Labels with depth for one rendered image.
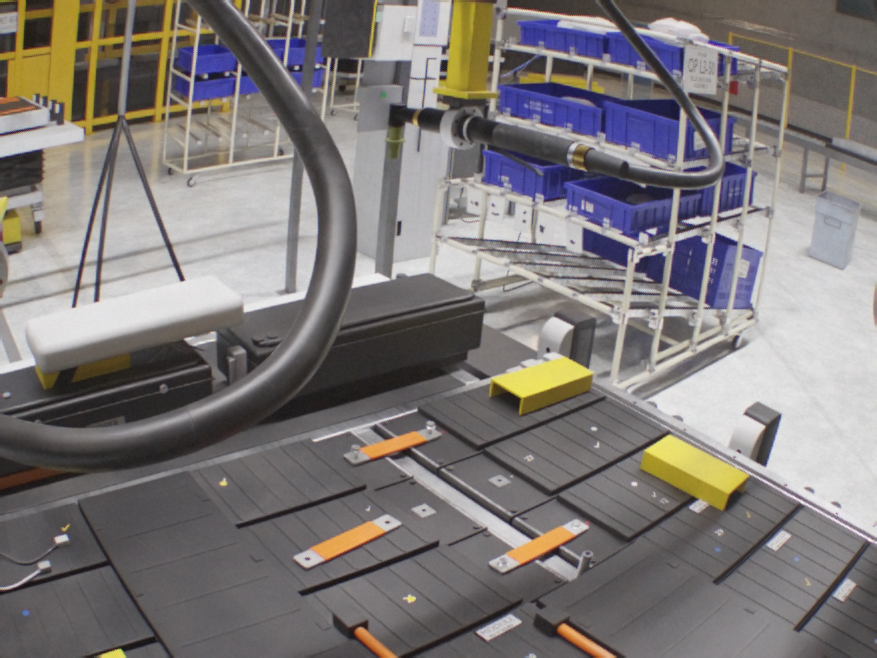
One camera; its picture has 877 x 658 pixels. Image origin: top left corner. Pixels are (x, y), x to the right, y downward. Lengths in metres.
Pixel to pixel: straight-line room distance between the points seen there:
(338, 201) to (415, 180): 4.27
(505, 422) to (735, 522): 0.41
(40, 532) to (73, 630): 0.19
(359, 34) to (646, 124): 1.27
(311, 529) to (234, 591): 0.17
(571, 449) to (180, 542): 0.58
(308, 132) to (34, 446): 0.33
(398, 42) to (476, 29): 2.24
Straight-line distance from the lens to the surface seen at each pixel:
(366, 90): 3.68
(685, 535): 1.07
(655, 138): 3.46
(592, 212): 3.52
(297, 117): 0.65
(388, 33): 3.60
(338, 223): 0.60
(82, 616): 0.88
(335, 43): 3.51
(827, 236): 7.10
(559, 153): 1.31
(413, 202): 4.91
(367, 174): 4.97
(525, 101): 3.91
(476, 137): 1.41
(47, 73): 10.45
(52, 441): 0.52
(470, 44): 1.41
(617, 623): 0.90
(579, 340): 1.65
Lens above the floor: 1.60
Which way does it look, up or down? 24 degrees down
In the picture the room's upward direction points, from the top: 5 degrees clockwise
